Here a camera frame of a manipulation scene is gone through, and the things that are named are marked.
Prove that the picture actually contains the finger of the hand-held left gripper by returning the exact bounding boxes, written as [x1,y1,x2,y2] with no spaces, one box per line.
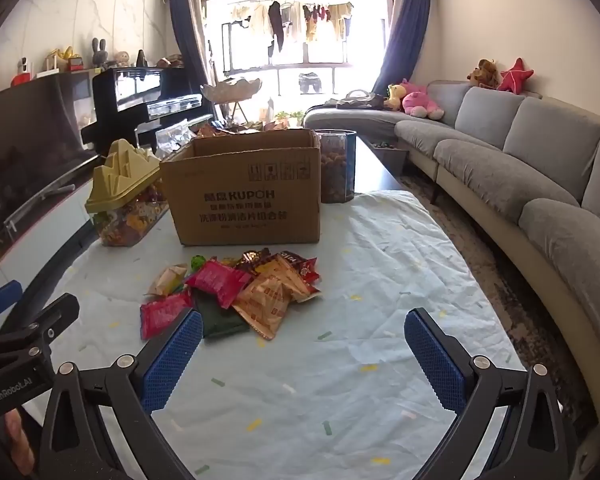
[0,280,24,322]
[0,292,81,357]

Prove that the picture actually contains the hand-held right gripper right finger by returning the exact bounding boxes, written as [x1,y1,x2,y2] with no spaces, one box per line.
[404,307,581,480]

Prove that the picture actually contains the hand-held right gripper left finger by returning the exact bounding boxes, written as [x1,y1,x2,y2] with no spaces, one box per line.
[39,309,204,480]

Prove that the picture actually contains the yellow green snack packet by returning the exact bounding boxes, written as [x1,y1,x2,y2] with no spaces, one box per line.
[147,264,188,297]

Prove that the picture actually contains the pile of snack packets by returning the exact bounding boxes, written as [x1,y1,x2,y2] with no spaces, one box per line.
[140,247,326,341]

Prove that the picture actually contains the brown cardboard box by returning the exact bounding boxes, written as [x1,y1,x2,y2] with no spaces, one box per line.
[159,128,322,247]

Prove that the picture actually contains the person's left hand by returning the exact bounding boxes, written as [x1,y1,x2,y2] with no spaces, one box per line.
[2,407,37,467]

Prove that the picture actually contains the patterned rug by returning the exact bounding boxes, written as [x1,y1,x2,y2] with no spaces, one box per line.
[400,175,600,431]

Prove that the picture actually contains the light blue tablecloth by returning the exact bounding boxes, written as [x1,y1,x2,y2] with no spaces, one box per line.
[55,187,531,480]

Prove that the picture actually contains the clear jar with gold lid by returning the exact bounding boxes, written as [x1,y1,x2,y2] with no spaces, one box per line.
[84,138,170,247]

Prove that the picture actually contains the flat screen television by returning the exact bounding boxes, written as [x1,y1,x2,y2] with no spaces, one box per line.
[0,72,98,241]

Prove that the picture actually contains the dark coffee table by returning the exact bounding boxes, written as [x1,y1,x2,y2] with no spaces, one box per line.
[350,137,406,196]

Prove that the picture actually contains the grey curved sofa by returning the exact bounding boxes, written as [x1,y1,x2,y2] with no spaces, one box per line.
[302,80,600,426]

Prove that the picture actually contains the clear plastic bag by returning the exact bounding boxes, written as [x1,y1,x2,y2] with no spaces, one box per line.
[152,120,201,161]

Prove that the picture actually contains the box of small toys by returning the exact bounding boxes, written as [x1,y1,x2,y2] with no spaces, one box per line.
[370,140,411,171]

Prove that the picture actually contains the dark display cabinet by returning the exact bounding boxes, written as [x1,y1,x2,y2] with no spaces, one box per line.
[35,67,98,126]

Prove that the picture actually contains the black upright piano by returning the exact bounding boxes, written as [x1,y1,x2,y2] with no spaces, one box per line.
[80,66,216,156]

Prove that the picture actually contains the pink plush toy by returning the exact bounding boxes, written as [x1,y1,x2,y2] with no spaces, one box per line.
[400,78,446,121]

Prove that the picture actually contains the yellow plush toy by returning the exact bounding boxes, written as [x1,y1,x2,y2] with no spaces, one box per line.
[384,83,406,111]

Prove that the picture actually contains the potted plants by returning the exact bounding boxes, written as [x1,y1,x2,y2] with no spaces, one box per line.
[270,110,306,128]

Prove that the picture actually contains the grey bag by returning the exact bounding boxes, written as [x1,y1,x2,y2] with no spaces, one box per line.
[325,89,386,111]

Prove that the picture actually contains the two-tier white shell bowl stand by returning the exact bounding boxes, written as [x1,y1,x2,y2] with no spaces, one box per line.
[192,77,301,137]

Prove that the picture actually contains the brown plush toy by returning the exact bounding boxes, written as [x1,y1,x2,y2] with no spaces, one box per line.
[466,58,501,90]

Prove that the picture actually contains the red star pillow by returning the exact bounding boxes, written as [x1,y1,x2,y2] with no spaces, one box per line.
[496,57,536,93]

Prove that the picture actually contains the hanging dark shorts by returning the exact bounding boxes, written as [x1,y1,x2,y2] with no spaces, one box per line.
[297,72,323,95]

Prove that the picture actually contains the blue left window curtain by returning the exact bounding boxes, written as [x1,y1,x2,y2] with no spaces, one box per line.
[165,0,213,121]

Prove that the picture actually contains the blue window curtain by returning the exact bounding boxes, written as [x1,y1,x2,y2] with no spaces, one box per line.
[165,0,213,121]
[370,0,431,96]

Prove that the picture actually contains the blue right window curtain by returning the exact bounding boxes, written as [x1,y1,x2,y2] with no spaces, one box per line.
[370,0,431,96]

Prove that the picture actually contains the row of hanging laundry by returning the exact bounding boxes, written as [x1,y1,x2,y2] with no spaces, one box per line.
[227,0,356,53]

